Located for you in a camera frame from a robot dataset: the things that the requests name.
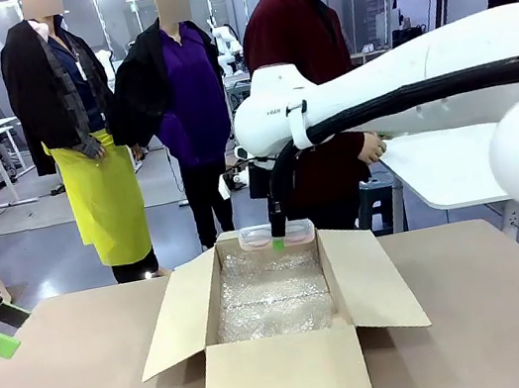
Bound person's left forearm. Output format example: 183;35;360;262
329;128;371;169

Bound clear bubble wrap sheet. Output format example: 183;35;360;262
202;236;340;350

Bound mannequin with yellow apron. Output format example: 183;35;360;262
0;0;174;299

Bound person in maroon sweater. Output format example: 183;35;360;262
234;0;409;245

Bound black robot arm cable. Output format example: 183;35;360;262
250;51;519;218

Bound white side table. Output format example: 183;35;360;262
374;118;519;261

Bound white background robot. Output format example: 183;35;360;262
93;47;123;98
207;14;251;79

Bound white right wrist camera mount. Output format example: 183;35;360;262
215;168;255;201

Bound grey plastic stool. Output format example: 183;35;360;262
348;173;411;241

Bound black tripod stand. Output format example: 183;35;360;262
426;0;458;30

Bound white shoe rack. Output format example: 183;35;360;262
348;39;396;69

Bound pink glasses case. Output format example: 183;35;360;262
237;215;318;254

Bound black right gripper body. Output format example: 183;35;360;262
243;152;290;229

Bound person's left hand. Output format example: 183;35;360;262
354;129;391;168

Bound mannequin with purple shirt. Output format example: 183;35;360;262
97;0;255;263

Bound black bags on floor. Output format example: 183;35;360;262
389;22;431;49

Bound large cardboard box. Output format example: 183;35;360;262
119;200;445;388

